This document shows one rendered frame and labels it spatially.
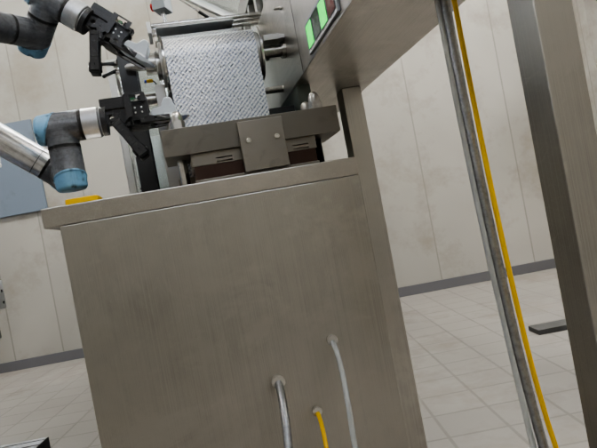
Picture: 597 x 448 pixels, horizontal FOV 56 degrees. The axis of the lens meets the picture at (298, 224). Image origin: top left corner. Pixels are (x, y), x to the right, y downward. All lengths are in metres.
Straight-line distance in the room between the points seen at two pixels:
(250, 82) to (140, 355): 0.73
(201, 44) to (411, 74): 3.58
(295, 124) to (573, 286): 0.70
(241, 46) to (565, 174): 0.95
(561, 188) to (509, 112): 4.30
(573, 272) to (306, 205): 0.57
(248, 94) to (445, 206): 3.55
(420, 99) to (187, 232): 3.92
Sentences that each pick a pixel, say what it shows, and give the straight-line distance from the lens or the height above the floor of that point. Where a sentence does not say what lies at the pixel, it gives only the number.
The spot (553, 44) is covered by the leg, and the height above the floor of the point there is 0.96.
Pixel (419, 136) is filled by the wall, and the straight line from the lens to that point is 4.89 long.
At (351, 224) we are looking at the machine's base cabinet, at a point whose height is 0.75.
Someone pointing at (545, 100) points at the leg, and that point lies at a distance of 0.86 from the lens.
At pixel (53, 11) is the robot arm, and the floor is 1.42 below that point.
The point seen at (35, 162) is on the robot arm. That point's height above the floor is 1.05.
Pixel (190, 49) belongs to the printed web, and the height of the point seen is 1.26.
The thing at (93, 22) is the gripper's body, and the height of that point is 1.39.
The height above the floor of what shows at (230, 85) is 1.16.
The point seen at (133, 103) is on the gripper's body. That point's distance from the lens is 1.47.
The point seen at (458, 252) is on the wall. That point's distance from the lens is 4.93.
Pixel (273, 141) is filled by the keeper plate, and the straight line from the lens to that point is 1.26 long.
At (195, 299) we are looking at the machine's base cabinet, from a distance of 1.19.
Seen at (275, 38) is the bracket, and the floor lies 1.28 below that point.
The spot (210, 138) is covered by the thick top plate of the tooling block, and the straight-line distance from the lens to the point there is 1.27.
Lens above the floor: 0.78
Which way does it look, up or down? level
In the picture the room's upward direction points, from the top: 11 degrees counter-clockwise
